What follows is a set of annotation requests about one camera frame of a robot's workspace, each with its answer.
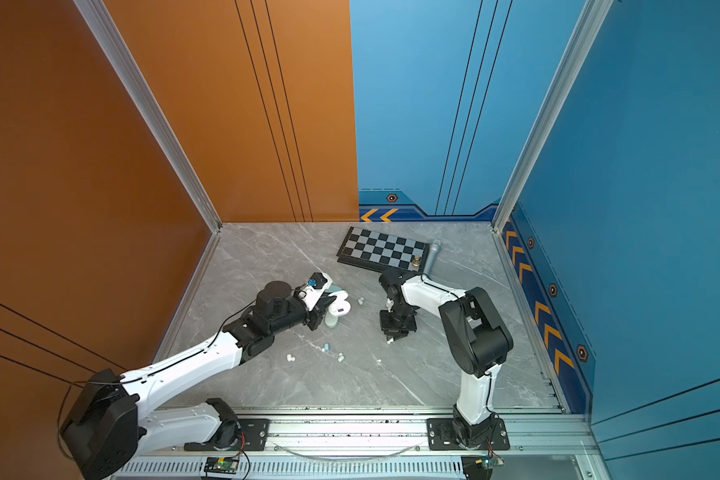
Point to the black white chessboard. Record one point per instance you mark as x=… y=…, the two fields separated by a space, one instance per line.
x=376 y=251

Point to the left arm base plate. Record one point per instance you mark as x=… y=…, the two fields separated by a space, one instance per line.
x=246 y=435

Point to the white earbud case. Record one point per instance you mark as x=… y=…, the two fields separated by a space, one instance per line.
x=340 y=306
x=331 y=320

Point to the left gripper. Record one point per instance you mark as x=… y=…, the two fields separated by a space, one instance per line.
x=318 y=311

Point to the grey microphone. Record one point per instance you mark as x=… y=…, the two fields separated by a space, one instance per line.
x=433 y=252

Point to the aluminium front rail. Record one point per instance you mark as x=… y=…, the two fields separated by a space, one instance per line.
x=372 y=432

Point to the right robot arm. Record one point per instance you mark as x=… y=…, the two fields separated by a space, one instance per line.
x=478 y=339

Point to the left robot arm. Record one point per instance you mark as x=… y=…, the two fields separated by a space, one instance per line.
x=119 y=416

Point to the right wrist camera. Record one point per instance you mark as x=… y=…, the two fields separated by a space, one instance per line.
x=392 y=279

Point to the green circuit board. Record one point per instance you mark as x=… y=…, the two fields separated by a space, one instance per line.
x=221 y=467
x=489 y=462

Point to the white earbud case front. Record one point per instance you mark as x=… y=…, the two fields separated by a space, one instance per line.
x=340 y=306

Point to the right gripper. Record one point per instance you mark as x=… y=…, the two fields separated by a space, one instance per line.
x=390 y=331

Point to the right aluminium corner post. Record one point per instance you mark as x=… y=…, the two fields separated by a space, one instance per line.
x=585 y=32

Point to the green circuit board left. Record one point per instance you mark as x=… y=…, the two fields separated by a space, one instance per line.
x=221 y=467

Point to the left aluminium corner post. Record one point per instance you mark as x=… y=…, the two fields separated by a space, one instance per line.
x=103 y=27

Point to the green circuit board right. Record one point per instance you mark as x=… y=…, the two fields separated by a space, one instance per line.
x=489 y=462

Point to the aluminium corner post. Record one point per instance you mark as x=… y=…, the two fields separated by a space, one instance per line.
x=585 y=32
x=103 y=27

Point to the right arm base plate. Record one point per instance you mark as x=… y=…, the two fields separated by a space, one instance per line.
x=441 y=433

